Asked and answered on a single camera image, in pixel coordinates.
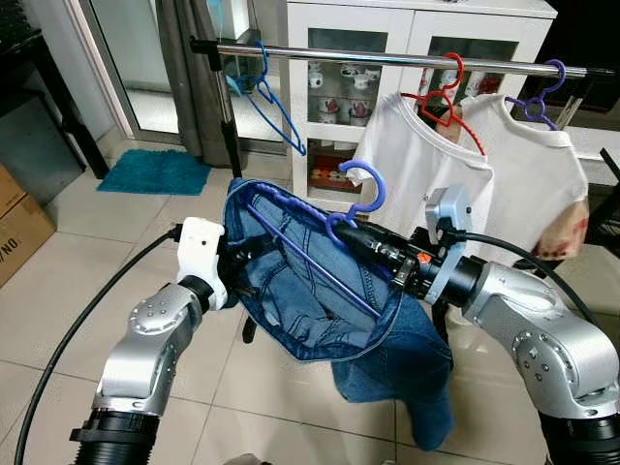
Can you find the purple plastic hanger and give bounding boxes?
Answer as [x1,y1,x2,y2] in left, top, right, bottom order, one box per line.
[504,60,569,132]
[242,160,388,323]

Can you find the dark blue denim jeans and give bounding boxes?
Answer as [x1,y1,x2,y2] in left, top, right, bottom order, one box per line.
[223,177,456,451]

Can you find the blue plastic hanger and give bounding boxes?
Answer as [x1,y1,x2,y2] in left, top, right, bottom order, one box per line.
[228,41,309,157]

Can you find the red plastic hanger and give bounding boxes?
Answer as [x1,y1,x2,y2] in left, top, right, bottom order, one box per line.
[400,51,486,157]

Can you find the white T-shirt small grey print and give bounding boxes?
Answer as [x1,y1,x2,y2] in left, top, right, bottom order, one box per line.
[371,92,496,239]

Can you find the teal floor mat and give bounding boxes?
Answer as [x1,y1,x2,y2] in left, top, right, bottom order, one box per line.
[97,148,212,197]

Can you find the white T-shirt red print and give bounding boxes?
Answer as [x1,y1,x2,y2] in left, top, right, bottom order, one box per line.
[460,94,591,264]

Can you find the grey curtain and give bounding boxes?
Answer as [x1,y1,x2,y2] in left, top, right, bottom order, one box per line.
[155,0,259,168]

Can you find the white glass-door cabinet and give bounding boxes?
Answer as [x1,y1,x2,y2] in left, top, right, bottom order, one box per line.
[281,0,561,214]

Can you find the printed cardboard box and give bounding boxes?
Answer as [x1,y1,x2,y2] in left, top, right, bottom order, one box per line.
[0,165,57,288]

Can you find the white sliding glass door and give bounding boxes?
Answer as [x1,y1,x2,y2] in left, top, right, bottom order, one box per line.
[24,0,195,146]

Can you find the black desk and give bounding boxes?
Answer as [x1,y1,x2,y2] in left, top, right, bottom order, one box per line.
[0,0,110,206]

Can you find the black television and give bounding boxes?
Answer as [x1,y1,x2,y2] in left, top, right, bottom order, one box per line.
[538,0,620,84]

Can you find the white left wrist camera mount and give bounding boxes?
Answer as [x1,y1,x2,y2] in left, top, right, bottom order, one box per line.
[177,218,230,311]

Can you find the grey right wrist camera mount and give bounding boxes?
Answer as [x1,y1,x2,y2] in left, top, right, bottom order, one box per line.
[418,186,474,303]

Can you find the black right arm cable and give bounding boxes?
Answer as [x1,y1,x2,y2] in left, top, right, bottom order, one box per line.
[448,229,620,352]

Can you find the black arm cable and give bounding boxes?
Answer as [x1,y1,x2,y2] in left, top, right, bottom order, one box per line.
[12,225,185,465]
[448,229,620,352]

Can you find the black rack post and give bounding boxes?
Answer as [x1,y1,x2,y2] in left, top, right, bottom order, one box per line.
[215,46,245,181]

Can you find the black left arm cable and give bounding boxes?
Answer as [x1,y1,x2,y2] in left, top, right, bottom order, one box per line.
[12,225,185,465]

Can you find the chrome clothes rail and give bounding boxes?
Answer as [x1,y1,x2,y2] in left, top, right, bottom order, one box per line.
[191,37,616,80]

